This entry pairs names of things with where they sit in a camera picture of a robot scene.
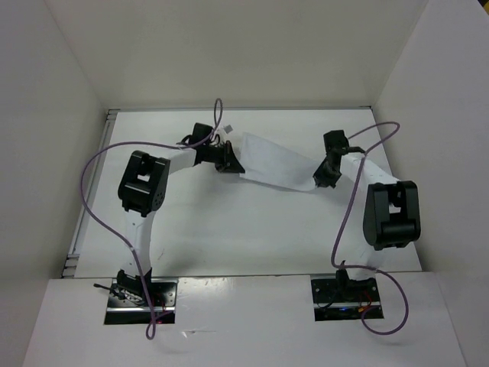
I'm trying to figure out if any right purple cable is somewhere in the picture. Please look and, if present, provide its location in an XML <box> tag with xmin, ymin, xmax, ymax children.
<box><xmin>330</xmin><ymin>121</ymin><xmax>411</xmax><ymax>336</ymax></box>

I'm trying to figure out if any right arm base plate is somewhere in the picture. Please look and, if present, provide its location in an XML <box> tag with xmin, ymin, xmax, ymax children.
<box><xmin>311</xmin><ymin>277</ymin><xmax>384</xmax><ymax>322</ymax></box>

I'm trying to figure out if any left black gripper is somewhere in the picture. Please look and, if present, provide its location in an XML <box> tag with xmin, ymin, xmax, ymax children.
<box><xmin>202</xmin><ymin>139</ymin><xmax>244</xmax><ymax>173</ymax></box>

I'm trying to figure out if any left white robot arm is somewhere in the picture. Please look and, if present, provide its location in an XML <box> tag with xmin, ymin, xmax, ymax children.
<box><xmin>116</xmin><ymin>123</ymin><xmax>245</xmax><ymax>306</ymax></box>

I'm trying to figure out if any white skirt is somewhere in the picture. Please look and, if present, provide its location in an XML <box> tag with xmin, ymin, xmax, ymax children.
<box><xmin>238</xmin><ymin>133</ymin><xmax>319</xmax><ymax>192</ymax></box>

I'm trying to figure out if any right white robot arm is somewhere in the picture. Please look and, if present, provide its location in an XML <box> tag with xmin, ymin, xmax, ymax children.
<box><xmin>313</xmin><ymin>130</ymin><xmax>421</xmax><ymax>300</ymax></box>

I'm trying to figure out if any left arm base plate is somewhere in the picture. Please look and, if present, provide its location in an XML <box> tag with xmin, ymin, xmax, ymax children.
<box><xmin>102</xmin><ymin>279</ymin><xmax>178</xmax><ymax>325</ymax></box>

